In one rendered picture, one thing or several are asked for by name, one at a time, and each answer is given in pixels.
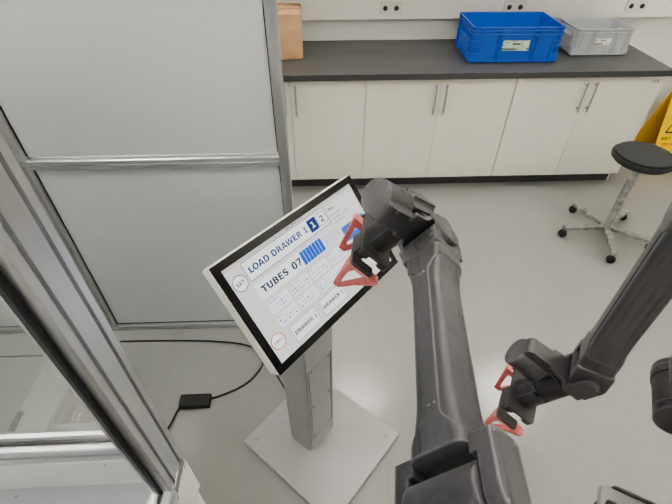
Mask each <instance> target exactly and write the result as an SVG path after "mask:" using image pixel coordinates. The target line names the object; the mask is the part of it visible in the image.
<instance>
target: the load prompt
mask: <svg viewBox="0 0 672 504"><path fill-rule="evenodd" d="M330 223H331V221H330V219H329V218H328V216H327V214H326V213H325V211H324V209H323V207H321V208H319V209H318V210H316V211H315V212H314V213H312V214H311V215H309V216H308V217H306V218H305V219H303V220H302V221H301V222H299V223H298V224H296V225H295V226H293V227H292V228H291V229H289V230H288V231H286V232H285V233H283V234H282V235H281V236H279V237H278V238H276V239H275V240H273V241H272V242H271V243H269V244H268V245H266V246H265V247H263V248H262V249H260V250H259V251H258V252H256V253H255V254H253V255H252V256H250V257H249V258H248V259H246V260H245V261H243V262H242V263H240V266H241V267H242V269H243V271H244V272H245V274H246V275H247V277H248V278H249V280H250V281H251V282H252V281H254V280H255V279H256V278H258V277H259V276H260V275H262V274H263V273H264V272H266V271H267V270H268V269H270V268H271V267H272V266H274V265H275V264H277V263H278V262H279V261H281V260H282V259H283V258H285V257H286V256H287V255H289V254H290V253H291V252H293V251H294V250H295V249H297V248H298V247H299V246H301V245H302V244H303V243H305V242H306V241H307V240H309V239H310V238H311V237H313V236H314V235H315V234H317V233H318V232H319V231H321V230H322V229H323V228H325V227H326V226H328V225H329V224H330Z"/></svg>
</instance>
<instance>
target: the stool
mask: <svg viewBox="0 0 672 504"><path fill-rule="evenodd" d="M611 155H612V157H613V158H614V160H615V161H616V162H617V163H618V164H620V165H621V166H623V167H625V168H627V169H629V170H632V171H631V173H630V175H629V176H628V178H627V180H626V182H625V184H624V186H623V188H622V190H621V192H620V193H619V195H618V197H617V199H616V201H615V203H614V205H613V207H612V209H611V210H610V212H609V214H608V216H607V218H606V220H605V222H604V221H603V220H601V219H600V218H598V217H597V216H596V215H594V214H593V213H592V212H590V211H589V210H588V209H586V208H585V207H584V206H582V205H581V204H580V203H578V202H573V204H572V206H570V207H569V212H570V213H575V212H576V211H577V209H578V210H579V211H581V212H582V213H583V214H585V215H586V216H587V217H589V218H590V219H591V220H593V221H594V222H595V223H597V224H583V225H563V227H562V228H563V229H561V230H559V231H558V235H559V236H560V237H565V236H566V235H567V231H569V230H603V231H604V234H605V238H606V241H607V245H608V248H609V252H610V255H608V256H607V257H606V262H608V263H614V262H615V261H616V257H615V256H617V254H618V253H617V249H616V246H615V243H614V240H613V236H612V233H611V232H615V233H618V234H621V235H624V236H627V237H630V238H633V239H636V240H639V241H643V242H646V243H647V244H646V245H645V247H644V248H646V246H647V245H648V243H649V241H650V240H651V238H649V237H646V236H643V235H640V234H636V233H633V232H630V231H627V230H624V229H621V228H617V227H614V226H613V225H614V224H615V223H616V222H618V221H619V220H621V221H624V220H626V219H627V214H628V213H629V210H627V209H623V210H622V211H621V212H620V213H618V212H619V210H620V208H621V206H622V204H623V202H624V201H625V199H626V197H627V195H628V193H629V191H630V190H631V188H632V186H633V184H634V182H635V181H636V179H637V177H638V175H639V173H643V174H649V175H662V174H666V173H670V172H672V153H670V152H669V151H667V150H666V149H664V148H662V147H659V146H657V145H654V144H650V143H646V142H640V141H626V142H621V143H619V144H616V145H615V146H614V147H613V148H612V150H611ZM617 213H618V214H617Z"/></svg>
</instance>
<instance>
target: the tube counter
mask: <svg viewBox="0 0 672 504"><path fill-rule="evenodd" d="M340 239H341V238H340V237H339V235H338V233H337V231H336V230H335V228H334V226H332V227H331V228H329V229H328V230H327V231H325V232H324V233H323V234H321V235H320V236H319V237H317V238H316V239H315V240H313V241H312V242H311V243H310V244H308V245H307V246H306V247H304V248H303V249H302V250H300V251H299V252H298V253H296V254H295V255H294V256H292V257H291V258H290V259H288V260H287V261H288V263H289V265H290V266H291V268H292V269H293V271H294V273H295V274H298V273H299V272H300V271H301V270H303V269H304V268H305V267H306V266H308V265H309V264H310V263H311V262H313V261H314V260H315V259H316V258H318V257H319V256H320V255H321V254H323V253H324V252H325V251H326V250H328V249H329V248H330V247H331V246H333V245H334V244H335V243H336V242H338V241H339V240H340Z"/></svg>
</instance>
